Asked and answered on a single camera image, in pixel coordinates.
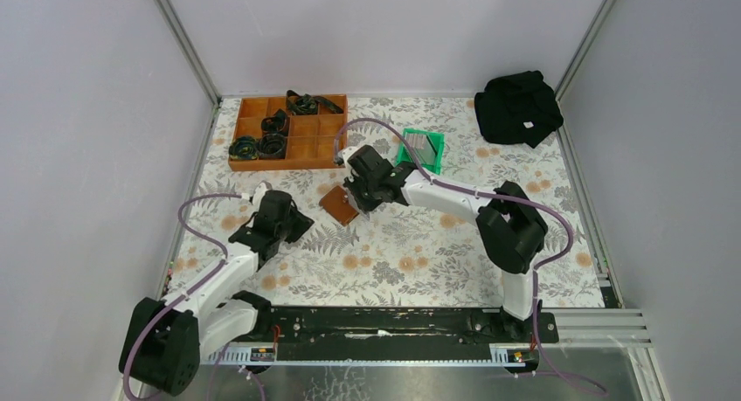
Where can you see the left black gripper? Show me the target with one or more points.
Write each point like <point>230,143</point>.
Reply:
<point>303,224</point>

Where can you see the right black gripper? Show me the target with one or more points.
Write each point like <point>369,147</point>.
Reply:
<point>351,182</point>

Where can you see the brown leather card holder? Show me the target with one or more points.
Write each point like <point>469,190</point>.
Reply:
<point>337,204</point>

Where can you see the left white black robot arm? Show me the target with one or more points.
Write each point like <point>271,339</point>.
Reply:
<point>168,338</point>

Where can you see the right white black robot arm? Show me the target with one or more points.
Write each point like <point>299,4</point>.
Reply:
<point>511,230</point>

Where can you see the stack of credit cards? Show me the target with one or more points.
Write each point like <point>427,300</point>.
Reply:
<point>422,146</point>

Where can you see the green plastic bin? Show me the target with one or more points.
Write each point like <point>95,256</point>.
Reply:
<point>438,139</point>

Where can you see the floral patterned table mat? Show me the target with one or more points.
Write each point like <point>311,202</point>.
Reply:
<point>398,256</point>

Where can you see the wooden compartment tray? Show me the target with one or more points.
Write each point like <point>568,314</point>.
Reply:
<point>310,140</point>

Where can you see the rolled belt lower right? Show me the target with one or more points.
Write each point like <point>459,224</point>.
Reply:
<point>272,147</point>

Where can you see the rolled belt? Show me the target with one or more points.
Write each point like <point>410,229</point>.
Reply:
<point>272,147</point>
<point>276,124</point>
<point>306,104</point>
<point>244,148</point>

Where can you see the rolled belt lower left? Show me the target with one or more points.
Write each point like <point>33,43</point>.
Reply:
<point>244,148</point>

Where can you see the rolled belt middle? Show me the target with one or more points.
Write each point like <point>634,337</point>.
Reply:
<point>276,124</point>

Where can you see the rolled belt top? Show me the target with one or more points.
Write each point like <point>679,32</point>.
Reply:
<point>306,104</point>

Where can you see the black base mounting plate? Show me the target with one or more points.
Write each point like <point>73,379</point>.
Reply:
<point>304,324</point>

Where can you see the black cloth bundle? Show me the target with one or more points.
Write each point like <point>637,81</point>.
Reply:
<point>517,109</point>

